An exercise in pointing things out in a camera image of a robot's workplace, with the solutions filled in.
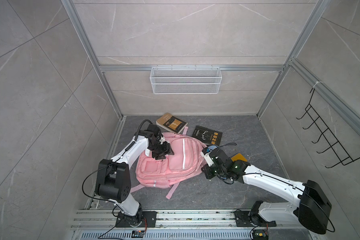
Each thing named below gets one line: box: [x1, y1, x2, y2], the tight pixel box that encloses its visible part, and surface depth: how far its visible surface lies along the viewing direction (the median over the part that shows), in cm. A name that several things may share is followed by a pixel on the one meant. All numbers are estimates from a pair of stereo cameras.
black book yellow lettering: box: [192, 125, 223, 147], surface depth 109 cm
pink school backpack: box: [129, 126, 209, 200], surface depth 84 cm
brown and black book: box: [155, 112, 188, 134], surface depth 116 cm
